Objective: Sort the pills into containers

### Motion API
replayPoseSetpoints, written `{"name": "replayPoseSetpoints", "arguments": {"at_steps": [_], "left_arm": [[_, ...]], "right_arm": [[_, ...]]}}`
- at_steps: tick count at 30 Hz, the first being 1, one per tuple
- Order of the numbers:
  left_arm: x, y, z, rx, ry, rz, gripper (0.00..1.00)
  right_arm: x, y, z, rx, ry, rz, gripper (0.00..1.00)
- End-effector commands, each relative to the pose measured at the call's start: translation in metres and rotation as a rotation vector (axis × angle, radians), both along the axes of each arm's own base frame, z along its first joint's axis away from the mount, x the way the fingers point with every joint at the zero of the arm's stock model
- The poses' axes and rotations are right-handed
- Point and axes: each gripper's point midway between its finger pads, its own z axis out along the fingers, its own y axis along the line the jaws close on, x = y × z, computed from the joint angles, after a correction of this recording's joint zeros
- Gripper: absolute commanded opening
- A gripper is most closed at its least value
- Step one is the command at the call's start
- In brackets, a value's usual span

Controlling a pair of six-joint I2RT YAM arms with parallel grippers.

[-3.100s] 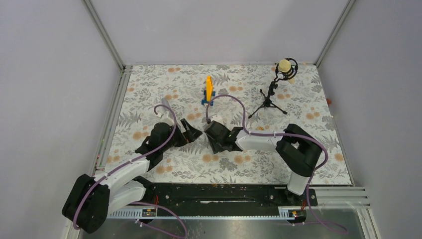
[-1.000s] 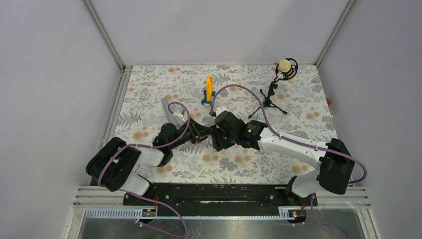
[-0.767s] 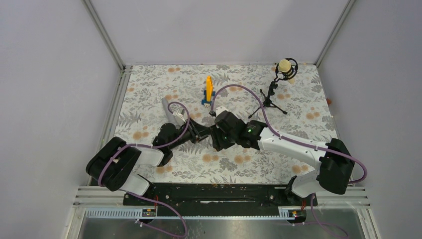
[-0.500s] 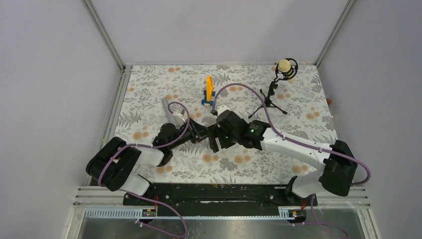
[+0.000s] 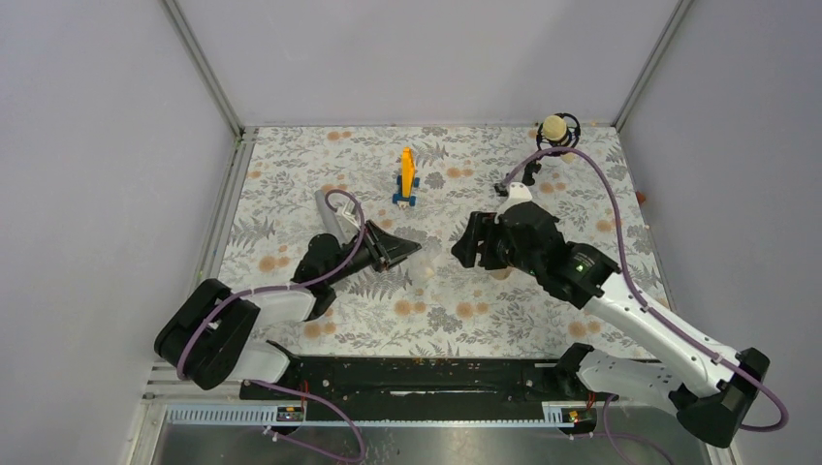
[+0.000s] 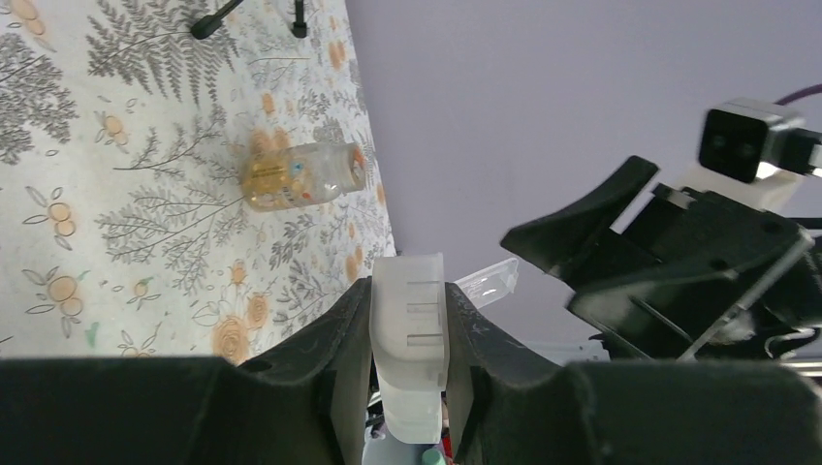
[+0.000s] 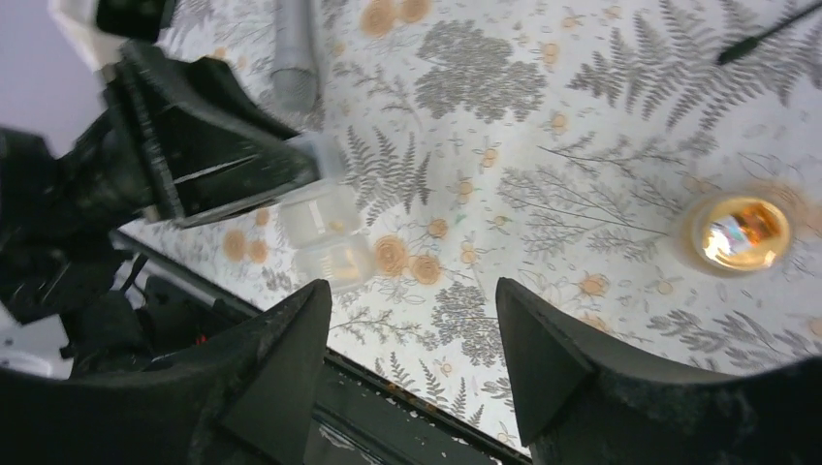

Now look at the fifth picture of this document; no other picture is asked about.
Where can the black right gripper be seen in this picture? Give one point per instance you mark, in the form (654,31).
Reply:
(485,226)

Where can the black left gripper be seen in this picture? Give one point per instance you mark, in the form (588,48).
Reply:
(393,249)

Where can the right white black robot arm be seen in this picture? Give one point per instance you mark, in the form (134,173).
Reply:
(706,385)

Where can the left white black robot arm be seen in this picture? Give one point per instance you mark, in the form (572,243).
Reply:
(209,337)

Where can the blue yellow toy block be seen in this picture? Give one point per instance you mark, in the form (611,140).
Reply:
(407,180)

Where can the grey handheld microphone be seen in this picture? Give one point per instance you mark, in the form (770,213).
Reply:
(328,217)

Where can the black microphone tripod stand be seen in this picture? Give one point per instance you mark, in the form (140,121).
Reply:
(532,167)

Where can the floral patterned table mat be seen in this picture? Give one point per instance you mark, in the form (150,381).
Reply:
(460,312)

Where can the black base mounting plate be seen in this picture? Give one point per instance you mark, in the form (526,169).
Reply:
(425,387)

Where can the cream foam studio microphone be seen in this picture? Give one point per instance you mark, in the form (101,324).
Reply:
(558,130)

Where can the white slotted cable duct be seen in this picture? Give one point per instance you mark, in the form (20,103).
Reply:
(293,415)

